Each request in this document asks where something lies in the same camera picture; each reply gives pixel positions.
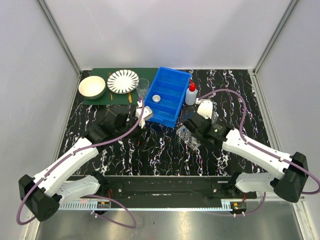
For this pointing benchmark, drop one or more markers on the blue compartment bin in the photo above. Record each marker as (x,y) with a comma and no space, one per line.
(171,85)

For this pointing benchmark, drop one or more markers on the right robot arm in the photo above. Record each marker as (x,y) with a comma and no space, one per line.
(285,174)

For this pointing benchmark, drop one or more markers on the squeeze bottle red cap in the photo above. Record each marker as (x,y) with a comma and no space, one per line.
(191,94)

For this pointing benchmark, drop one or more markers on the gold knife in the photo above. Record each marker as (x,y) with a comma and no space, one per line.
(130,97)

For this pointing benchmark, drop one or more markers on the small glass beaker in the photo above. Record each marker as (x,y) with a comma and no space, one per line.
(214,117)

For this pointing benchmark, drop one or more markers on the clear drinking glass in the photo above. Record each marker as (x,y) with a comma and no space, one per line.
(143,87)

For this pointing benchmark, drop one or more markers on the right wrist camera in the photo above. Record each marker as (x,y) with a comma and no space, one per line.
(205,108)

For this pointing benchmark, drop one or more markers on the gold fork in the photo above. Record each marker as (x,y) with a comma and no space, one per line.
(111,95)

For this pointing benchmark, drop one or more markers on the clear tube rack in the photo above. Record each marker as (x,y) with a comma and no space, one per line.
(187,138)

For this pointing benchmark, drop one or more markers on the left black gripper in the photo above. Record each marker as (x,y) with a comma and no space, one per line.
(135,125)

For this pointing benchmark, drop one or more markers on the striped white plate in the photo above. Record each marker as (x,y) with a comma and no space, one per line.
(122,81)

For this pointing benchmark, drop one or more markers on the white ceramic bowl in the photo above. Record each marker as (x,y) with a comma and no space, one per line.
(92,87)

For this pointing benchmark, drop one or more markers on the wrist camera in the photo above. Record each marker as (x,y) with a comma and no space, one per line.
(146,114)
(205,108)

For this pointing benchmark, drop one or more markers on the small white crucible cup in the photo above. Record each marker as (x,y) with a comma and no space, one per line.
(156,98)

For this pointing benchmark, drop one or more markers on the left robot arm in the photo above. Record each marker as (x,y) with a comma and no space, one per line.
(46,191)

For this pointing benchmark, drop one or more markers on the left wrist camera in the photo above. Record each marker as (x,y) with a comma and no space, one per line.
(146,114)

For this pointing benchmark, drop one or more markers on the green placemat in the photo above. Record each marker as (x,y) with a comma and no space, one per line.
(119,99)

